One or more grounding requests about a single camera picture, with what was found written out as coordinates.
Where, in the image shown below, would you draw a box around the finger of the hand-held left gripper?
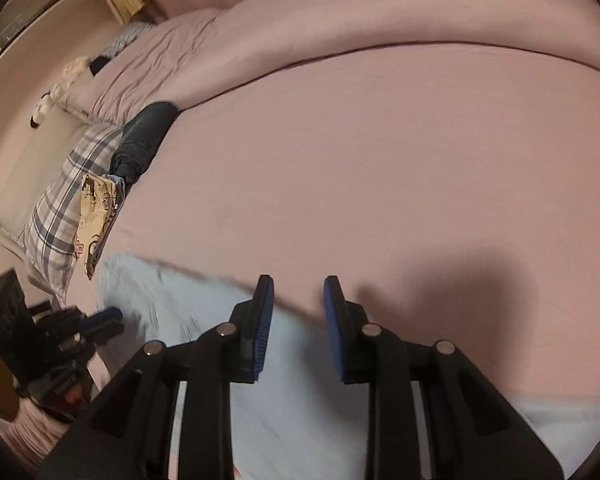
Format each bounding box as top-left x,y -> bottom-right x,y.
77,306 -> 126,346

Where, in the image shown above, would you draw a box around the plaid pillow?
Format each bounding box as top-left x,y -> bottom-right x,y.
22,122 -> 126,297

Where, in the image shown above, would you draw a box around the white wall shelf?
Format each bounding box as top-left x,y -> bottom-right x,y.
0,0 -> 122,81

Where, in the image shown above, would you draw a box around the grey checked cloth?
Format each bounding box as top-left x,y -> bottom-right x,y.
100,22 -> 154,59

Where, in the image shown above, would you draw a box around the light blue denim pants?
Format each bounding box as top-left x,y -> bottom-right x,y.
96,254 -> 600,480

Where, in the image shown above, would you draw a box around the cream cartoon printed cloth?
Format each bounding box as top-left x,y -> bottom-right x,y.
75,174 -> 126,281

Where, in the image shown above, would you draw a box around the folded dark jeans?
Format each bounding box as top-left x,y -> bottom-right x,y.
111,101 -> 177,183

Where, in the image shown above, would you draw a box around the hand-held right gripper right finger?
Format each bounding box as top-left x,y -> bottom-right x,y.
323,275 -> 566,480

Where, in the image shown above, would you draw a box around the pink duvet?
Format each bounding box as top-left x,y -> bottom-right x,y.
87,0 -> 600,126

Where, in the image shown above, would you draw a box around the white plush toy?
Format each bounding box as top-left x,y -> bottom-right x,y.
30,56 -> 94,129

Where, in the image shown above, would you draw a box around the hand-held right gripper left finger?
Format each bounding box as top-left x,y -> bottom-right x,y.
37,274 -> 276,480

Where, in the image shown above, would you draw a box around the pink bed sheet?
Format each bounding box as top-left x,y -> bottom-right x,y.
92,42 -> 600,461

